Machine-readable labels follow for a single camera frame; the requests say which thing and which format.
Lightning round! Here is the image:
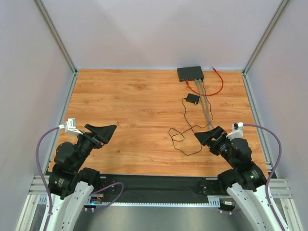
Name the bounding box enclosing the red ethernet cable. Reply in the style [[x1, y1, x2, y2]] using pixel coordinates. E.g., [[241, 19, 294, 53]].
[[185, 66, 224, 97]]

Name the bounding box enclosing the black network switch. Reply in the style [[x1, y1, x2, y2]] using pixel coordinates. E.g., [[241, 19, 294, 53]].
[[177, 66, 204, 82]]

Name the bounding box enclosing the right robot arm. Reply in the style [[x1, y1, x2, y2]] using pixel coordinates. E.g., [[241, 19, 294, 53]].
[[195, 122, 290, 231]]

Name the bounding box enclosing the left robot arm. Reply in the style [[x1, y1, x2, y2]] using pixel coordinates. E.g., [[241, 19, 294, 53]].
[[38, 118, 117, 231]]

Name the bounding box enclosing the black power adapter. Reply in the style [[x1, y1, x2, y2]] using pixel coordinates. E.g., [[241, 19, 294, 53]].
[[186, 93, 200, 105]]

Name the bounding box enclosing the black cloth strip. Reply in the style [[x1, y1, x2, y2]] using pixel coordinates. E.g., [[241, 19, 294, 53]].
[[45, 171, 277, 204]]

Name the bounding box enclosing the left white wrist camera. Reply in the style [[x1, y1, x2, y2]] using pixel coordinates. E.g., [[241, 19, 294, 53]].
[[64, 118, 83, 136]]

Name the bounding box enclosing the thin black power cord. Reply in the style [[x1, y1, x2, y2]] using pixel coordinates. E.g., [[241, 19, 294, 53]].
[[168, 80, 214, 156]]

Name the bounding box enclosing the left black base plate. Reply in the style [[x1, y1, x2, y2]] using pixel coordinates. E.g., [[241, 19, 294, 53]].
[[95, 175, 122, 196]]

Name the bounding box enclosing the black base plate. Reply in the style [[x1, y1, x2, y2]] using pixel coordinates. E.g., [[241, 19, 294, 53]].
[[198, 177, 231, 196], [95, 175, 122, 196]]

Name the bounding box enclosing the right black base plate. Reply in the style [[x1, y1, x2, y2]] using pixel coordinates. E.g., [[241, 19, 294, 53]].
[[198, 177, 231, 196]]

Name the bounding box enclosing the aluminium front rail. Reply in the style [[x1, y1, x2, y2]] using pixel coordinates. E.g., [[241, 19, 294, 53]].
[[28, 175, 293, 207]]

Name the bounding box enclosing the left aluminium frame post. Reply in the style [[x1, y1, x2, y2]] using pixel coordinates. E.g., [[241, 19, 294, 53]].
[[33, 0, 77, 74]]

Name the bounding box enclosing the aluminium frame post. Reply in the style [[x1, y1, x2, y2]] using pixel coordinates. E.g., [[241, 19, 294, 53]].
[[242, 0, 290, 75], [33, 0, 77, 74]]

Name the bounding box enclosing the right aluminium frame post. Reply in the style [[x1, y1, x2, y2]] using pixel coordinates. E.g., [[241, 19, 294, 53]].
[[242, 0, 290, 75]]

